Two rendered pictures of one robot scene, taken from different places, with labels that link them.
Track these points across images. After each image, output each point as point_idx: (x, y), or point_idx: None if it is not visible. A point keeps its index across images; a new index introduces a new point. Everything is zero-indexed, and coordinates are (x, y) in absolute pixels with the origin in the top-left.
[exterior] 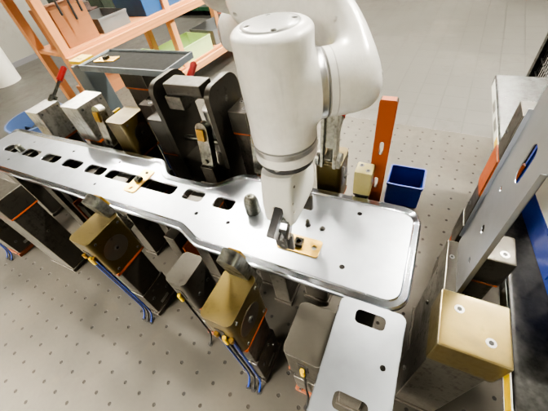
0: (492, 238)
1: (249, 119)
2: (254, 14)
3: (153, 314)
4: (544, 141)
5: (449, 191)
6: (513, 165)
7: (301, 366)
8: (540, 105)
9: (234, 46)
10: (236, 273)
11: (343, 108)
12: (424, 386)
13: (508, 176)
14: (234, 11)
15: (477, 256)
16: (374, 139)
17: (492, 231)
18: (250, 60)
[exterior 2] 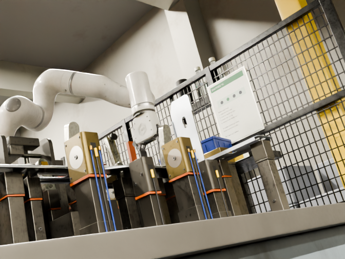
0: (196, 139)
1: (140, 92)
2: (109, 86)
3: None
4: (184, 113)
5: None
6: (181, 130)
7: (214, 167)
8: (173, 117)
9: (138, 72)
10: (168, 139)
11: (153, 99)
12: (237, 199)
13: (182, 132)
14: (104, 84)
15: (198, 150)
16: (132, 160)
17: (194, 140)
18: (143, 74)
